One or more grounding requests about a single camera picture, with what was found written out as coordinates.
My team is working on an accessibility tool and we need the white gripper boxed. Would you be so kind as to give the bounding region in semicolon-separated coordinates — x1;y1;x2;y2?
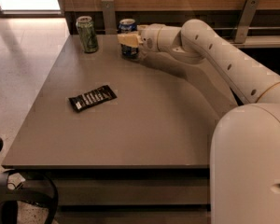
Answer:
118;23;162;52

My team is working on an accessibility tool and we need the blue pepsi can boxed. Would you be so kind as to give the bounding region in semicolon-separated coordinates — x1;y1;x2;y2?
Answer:
119;19;138;59

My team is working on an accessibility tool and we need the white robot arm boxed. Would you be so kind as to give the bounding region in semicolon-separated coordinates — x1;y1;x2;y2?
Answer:
118;20;280;224

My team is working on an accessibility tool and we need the green soda can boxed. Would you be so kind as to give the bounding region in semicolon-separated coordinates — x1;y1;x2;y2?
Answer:
76;16;98;53

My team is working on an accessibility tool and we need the black snack bar wrapper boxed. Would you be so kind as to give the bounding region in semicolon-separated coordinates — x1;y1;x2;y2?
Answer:
69;85;117;113

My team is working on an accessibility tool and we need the grey drawer cabinet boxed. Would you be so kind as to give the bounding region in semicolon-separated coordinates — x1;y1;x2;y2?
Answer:
3;35;235;224

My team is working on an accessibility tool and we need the black chair base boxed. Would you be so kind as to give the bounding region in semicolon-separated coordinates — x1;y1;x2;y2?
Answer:
0;133;60;224

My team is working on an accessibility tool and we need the left metal bracket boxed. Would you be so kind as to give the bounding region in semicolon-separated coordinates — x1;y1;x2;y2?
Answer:
101;0;117;35

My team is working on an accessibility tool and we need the metal bracket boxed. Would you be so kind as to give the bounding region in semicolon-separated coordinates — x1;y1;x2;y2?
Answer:
101;0;117;35
232;0;260;44

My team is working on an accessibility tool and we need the right metal bracket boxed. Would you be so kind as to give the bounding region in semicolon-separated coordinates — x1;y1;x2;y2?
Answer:
232;0;260;44

